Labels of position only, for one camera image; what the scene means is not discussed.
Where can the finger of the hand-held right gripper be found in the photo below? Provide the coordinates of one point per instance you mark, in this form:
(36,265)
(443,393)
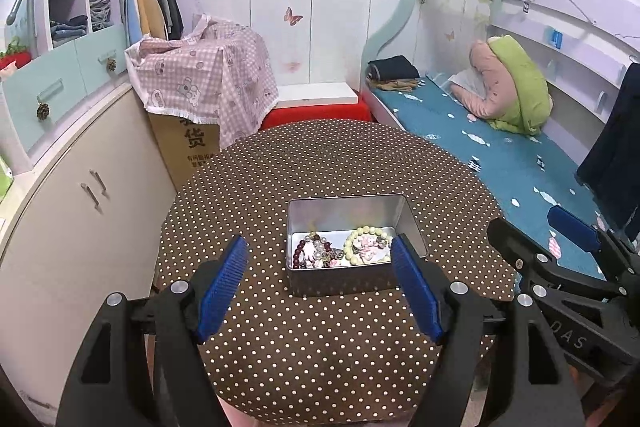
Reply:
(572,227)
(530,257)

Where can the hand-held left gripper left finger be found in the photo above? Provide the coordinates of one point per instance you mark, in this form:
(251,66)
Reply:
(222,292)

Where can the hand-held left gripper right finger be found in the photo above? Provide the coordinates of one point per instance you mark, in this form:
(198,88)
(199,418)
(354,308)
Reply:
(415,292)

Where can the silver metal tin box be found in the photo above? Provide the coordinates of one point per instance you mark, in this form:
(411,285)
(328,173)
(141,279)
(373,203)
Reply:
(340,282)

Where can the small brown flower ornament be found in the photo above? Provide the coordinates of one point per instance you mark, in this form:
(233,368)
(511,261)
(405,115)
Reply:
(334,257)

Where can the pearl drop jewelry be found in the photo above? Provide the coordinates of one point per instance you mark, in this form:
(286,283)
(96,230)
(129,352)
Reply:
(322,239)

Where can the dark hanging garment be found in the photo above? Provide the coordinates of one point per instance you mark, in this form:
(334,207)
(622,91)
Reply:
(615,157)

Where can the round table with dotted cloth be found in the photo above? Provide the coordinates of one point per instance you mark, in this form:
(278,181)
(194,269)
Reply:
(300,357)

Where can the blue bed mattress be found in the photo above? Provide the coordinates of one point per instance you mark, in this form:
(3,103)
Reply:
(500,147)

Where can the person's pink clothing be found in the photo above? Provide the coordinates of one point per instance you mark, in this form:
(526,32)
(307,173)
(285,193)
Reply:
(240,417)

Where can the brown cardboard box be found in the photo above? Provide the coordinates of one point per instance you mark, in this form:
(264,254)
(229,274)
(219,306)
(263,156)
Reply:
(185,147)

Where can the green quilt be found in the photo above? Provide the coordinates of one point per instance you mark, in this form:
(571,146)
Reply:
(525,82)

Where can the pink quilt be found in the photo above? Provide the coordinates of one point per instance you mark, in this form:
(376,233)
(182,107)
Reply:
(487,77)

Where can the white cabinet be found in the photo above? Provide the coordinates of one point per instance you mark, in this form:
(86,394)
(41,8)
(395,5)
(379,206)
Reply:
(60,232)

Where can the white pillow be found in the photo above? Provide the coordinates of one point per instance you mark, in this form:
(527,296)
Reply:
(462,82)

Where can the small blue box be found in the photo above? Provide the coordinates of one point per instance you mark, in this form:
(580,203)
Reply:
(556,38)

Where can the red stool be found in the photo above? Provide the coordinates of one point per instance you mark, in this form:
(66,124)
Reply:
(320,113)

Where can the white board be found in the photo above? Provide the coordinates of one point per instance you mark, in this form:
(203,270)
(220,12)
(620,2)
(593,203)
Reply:
(315,94)

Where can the pink checked cloth cover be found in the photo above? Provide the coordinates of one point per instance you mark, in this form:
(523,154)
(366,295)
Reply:
(200,72)

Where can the folded dark clothes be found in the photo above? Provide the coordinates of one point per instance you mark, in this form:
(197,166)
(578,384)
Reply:
(392,67)

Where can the pine cone drawer knob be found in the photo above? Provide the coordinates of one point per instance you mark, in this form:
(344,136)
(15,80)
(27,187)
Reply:
(111,66)
(43,111)

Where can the teal drawer unit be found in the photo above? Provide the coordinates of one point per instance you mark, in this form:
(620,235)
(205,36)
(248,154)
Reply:
(60,82)

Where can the orange butterfly sticker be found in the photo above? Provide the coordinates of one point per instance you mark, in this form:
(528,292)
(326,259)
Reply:
(292,16)

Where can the dark hanging jackets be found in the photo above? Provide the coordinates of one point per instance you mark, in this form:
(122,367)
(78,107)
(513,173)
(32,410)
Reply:
(170,12)

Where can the light blue hanging garment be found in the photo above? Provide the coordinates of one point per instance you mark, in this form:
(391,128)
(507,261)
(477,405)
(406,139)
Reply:
(132,17)

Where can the tan hanging coat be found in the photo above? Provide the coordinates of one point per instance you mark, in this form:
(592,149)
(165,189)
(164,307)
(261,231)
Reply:
(147,7)

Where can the red and green ornament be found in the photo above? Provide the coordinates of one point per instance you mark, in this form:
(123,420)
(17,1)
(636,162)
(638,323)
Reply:
(12,54)

